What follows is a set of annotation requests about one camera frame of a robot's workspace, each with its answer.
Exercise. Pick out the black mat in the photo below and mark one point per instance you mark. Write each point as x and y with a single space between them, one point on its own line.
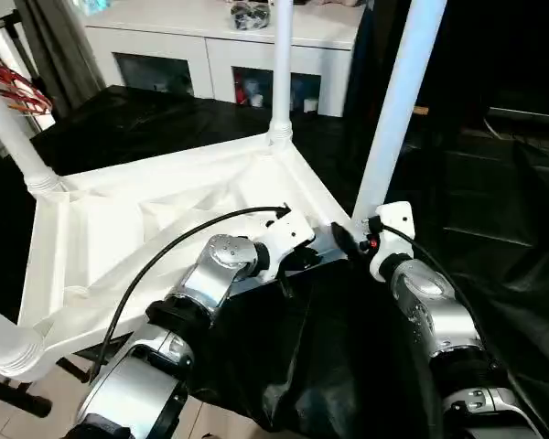
164 119

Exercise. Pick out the white cabinet with glass doors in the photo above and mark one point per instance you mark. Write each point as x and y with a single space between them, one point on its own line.
210 50

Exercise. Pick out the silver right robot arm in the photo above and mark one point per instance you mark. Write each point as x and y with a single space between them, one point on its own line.
434 311

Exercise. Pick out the dark grey curtain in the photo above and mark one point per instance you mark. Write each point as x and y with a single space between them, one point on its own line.
59 50

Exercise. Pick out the dark long metal bar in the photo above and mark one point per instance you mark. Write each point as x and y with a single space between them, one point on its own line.
526 115

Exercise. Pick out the black case with brass label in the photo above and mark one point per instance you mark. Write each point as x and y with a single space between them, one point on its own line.
421 110

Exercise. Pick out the black metal folding frame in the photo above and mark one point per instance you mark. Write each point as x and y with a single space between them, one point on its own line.
13 393

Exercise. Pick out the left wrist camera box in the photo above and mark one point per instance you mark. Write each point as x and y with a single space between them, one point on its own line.
286 238

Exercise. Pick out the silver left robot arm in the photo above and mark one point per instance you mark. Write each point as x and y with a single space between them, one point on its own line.
210 279

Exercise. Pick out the white plastic table top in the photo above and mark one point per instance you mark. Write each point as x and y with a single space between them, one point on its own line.
119 206

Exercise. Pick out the white plastic table leg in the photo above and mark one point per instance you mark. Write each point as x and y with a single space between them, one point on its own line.
283 68
9 132
9 343
393 114

